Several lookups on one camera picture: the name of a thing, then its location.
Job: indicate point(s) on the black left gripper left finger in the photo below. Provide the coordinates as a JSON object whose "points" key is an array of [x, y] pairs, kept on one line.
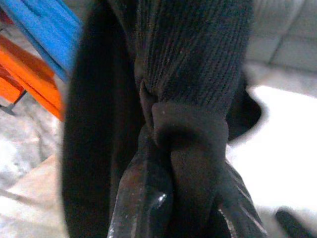
{"points": [[141, 198]]}

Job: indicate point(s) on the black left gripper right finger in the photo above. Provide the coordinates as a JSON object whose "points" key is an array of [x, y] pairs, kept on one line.
{"points": [[240, 213]]}

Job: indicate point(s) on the black printed shirt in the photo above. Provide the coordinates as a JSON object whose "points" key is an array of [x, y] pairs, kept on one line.
{"points": [[193, 62]]}

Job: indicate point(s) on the orange shirt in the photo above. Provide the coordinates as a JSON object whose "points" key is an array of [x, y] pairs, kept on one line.
{"points": [[32, 74]]}

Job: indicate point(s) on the grey leather sofa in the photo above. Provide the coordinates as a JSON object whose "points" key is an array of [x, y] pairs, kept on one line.
{"points": [[284, 29]]}

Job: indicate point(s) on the blue shirt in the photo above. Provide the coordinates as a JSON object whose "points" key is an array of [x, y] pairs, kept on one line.
{"points": [[49, 27]]}

